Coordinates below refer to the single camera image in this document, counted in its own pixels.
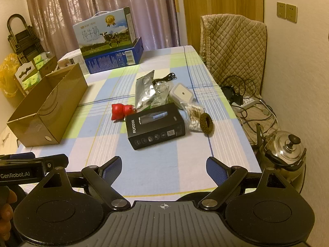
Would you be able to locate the clear plastic bag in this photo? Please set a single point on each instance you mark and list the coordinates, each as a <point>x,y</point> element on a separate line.
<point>160,92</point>

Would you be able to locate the stainless steel kettle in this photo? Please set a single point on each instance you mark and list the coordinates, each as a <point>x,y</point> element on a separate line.
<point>285,146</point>

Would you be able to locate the wall socket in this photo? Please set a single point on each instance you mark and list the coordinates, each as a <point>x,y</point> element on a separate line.
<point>291,12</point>
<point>281,9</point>

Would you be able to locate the blue carton box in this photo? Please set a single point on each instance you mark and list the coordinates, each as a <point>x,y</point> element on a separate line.
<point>110,59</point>

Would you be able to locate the white product box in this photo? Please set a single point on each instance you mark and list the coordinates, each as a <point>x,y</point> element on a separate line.
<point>69,59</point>

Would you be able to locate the black folding step ladder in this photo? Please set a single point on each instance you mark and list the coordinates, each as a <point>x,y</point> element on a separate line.
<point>23,41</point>

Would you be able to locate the white square device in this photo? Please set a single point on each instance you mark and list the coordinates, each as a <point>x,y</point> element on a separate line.
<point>181,92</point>

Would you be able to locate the stack of green tissue packs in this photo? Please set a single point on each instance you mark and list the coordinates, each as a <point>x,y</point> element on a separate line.
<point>38,59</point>

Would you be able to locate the silver foil bag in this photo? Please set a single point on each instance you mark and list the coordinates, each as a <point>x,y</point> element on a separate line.
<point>144,90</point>

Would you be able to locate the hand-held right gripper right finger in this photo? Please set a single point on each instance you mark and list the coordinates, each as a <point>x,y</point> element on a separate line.
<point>217,171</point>

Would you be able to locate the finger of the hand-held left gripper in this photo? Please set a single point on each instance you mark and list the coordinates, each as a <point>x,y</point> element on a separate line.
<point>55,162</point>

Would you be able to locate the plaid tablecloth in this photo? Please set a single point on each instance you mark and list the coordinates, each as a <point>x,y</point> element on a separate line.
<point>154,164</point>

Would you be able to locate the white wooden chair back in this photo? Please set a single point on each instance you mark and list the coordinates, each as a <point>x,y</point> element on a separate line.
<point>24,70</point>

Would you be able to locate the brown cardboard box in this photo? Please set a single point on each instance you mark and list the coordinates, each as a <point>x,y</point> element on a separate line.
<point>59,100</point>

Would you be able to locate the white power strip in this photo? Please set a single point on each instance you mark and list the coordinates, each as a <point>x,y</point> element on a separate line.
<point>246,103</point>

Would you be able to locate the red cat figurine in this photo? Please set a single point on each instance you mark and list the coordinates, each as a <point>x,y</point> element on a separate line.
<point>120,110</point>

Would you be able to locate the bag of cotton swabs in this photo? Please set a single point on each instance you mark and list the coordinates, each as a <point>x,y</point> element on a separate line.
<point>195,115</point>

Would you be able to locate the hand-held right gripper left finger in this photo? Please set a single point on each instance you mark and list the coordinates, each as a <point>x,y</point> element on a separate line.
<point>113,169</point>

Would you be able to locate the black power adapter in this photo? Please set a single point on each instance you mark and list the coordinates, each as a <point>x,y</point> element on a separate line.
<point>237,99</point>

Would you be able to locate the black product box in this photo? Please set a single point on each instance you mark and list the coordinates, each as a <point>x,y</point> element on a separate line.
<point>156,131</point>

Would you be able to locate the person's left hand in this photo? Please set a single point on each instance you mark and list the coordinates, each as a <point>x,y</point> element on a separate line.
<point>6,211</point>

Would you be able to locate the yellow plastic bag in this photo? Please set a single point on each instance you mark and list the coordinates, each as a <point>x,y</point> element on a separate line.
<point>7,74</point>

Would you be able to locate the mauve curtain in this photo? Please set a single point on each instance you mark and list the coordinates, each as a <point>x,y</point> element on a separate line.
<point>102,0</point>

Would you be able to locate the cow print milk carton box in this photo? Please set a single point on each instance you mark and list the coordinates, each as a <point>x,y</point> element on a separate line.
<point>102,33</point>

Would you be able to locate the cream bed sheet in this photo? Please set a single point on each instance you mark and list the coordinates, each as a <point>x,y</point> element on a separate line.
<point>5,139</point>

